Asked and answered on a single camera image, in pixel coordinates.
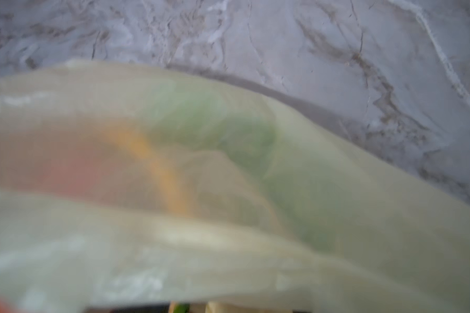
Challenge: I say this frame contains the yellow plastic fruit-print bag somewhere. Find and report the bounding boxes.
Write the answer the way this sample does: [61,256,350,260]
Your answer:
[0,60,470,312]

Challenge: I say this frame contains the green toy grape bunch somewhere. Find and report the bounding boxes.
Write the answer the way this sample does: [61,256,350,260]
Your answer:
[142,89,277,176]

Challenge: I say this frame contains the yellow toy banana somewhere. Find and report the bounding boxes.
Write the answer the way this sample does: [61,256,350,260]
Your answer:
[103,125,195,217]

